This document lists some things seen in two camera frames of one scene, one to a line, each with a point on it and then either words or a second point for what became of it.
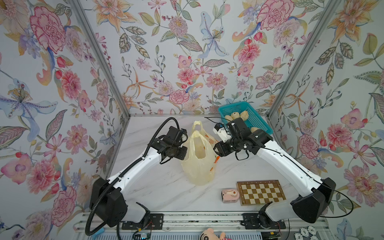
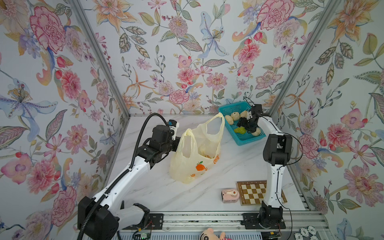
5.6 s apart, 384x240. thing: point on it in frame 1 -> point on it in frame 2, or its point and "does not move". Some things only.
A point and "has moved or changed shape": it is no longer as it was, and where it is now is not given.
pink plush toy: [209, 234] does not move
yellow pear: [235, 115] does not move
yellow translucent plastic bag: [199, 164] has moved or changed shape
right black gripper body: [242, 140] -> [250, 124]
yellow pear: [244, 115] does not move
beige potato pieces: [229, 117] does not move
